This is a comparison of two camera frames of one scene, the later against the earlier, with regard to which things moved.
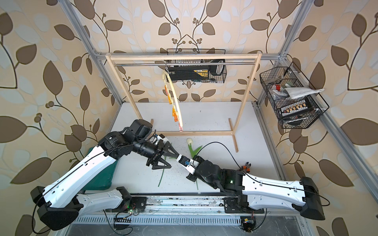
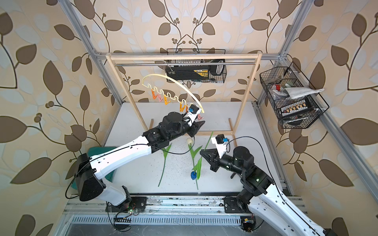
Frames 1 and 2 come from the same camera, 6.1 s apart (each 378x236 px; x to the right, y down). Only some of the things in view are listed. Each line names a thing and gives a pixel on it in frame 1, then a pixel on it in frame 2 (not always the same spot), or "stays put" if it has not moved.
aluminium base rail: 191,206 stays put
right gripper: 192,177 to 215,160
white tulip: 193,152 stays put
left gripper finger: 168,146 to 198,124
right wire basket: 293,100 stays put
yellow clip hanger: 173,99 to 179,81
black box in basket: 188,73 stays put
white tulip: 163,172 stays put
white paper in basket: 294,92 stays put
